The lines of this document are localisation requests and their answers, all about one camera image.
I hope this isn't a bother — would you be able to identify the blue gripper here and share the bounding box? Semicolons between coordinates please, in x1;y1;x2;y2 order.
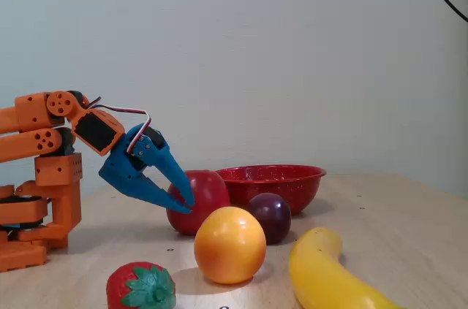
98;123;196;214

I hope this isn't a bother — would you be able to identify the yellow toy banana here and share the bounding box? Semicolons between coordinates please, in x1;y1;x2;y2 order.
288;227;403;309

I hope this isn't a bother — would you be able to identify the orange robot base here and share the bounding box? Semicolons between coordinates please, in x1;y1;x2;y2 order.
0;152;83;273

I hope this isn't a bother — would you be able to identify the red speckled bowl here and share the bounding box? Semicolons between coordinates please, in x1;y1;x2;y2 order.
214;164;328;215

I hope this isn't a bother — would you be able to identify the red toy apple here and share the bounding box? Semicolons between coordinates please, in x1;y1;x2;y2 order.
166;169;232;236

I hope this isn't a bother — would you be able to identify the toy orange fruit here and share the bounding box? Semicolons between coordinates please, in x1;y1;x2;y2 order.
194;206;267;285

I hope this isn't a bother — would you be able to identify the dark purple toy plum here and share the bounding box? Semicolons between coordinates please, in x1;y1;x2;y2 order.
247;192;293;245

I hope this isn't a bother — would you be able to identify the red toy strawberry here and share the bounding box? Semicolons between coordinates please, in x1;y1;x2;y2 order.
106;261;177;309

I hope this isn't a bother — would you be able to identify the red white black servo cable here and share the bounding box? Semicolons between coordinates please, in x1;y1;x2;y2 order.
86;96;153;153

